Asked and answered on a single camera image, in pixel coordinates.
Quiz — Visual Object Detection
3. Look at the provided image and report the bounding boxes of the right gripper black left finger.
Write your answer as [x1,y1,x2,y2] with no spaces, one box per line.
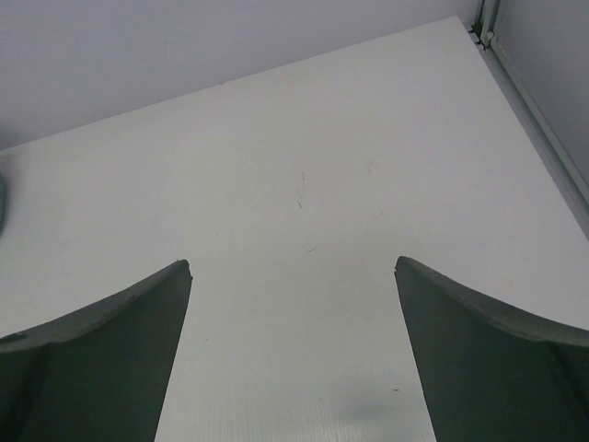
[1,260,192,441]

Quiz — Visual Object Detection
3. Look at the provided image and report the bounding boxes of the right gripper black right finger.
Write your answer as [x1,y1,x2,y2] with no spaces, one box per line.
[395,257,588,441]

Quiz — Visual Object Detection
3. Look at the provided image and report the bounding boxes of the aluminium right frame post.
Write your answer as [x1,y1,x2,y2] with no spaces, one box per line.
[468,0,589,208]

